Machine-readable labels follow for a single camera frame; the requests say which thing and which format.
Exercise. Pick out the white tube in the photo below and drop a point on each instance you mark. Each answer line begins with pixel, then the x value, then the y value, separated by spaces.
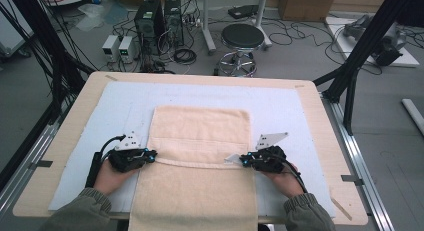
pixel 413 114

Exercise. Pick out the cream terry towel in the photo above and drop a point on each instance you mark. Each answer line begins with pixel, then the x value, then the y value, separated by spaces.
pixel 200 184

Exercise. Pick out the aluminium rail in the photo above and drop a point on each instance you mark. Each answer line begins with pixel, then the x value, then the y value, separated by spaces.
pixel 360 161
pixel 30 164

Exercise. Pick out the grey metal bracket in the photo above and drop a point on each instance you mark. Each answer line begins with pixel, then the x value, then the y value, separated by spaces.
pixel 351 179
pixel 41 164

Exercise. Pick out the cardboard box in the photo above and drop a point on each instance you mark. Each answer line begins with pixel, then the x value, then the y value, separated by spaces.
pixel 306 6

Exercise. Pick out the white floor board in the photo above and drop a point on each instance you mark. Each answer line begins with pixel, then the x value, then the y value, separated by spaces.
pixel 408 59

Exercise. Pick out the black round stool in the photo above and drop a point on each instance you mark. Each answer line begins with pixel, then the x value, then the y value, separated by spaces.
pixel 242 36

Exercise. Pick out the person's right hand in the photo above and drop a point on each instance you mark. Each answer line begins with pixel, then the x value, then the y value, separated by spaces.
pixel 288 184

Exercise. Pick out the flat black device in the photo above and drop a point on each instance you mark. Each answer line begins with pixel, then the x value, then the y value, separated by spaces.
pixel 243 11

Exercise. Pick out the slim black computer tower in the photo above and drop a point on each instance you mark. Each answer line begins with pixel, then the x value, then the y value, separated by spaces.
pixel 174 22

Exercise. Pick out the white grid mat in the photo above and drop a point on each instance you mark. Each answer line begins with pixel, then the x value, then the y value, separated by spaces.
pixel 283 107

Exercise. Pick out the grey machine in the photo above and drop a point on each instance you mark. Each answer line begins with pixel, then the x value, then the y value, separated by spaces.
pixel 390 41

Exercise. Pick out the black metal frame post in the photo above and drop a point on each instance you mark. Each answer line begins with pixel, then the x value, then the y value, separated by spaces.
pixel 366 41

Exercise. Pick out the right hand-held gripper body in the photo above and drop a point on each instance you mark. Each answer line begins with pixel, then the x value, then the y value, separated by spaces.
pixel 270 159

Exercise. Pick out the clear plastic sheet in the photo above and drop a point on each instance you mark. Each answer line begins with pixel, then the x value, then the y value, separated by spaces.
pixel 91 16

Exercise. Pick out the white power supply unit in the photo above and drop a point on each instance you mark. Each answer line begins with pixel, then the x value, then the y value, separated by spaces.
pixel 110 48
pixel 126 50

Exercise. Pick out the tan wooden strip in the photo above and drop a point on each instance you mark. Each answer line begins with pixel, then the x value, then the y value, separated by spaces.
pixel 340 208

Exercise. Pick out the white metal table leg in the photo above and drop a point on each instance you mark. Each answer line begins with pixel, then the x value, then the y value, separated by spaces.
pixel 207 27
pixel 262 21

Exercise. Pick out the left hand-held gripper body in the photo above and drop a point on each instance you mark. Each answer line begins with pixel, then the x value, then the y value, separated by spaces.
pixel 125 159

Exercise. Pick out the large black computer tower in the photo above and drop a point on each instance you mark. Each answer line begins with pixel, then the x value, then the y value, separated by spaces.
pixel 148 24

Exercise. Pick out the person's left hand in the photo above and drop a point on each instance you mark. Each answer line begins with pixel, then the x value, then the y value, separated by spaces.
pixel 108 179

